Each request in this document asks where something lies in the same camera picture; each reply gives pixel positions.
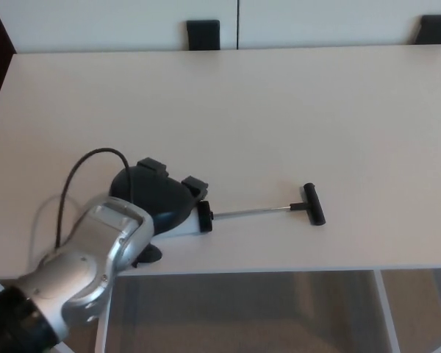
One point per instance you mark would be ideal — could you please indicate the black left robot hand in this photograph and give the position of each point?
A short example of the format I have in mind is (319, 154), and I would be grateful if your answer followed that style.
(158, 195)

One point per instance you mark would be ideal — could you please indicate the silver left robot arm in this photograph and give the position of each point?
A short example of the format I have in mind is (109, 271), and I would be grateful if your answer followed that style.
(77, 272)

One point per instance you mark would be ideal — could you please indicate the white desk trestle leg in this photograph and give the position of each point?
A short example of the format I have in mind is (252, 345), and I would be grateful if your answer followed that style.
(103, 327)
(386, 312)

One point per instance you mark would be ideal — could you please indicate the white cabinet row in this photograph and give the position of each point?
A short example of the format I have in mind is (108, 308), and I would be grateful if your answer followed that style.
(95, 22)

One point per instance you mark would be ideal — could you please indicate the black chair back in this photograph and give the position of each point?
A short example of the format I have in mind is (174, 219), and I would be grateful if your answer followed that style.
(431, 30)

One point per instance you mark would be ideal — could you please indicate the left black wall bracket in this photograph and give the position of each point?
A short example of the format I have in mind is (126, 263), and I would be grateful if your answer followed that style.
(203, 35)

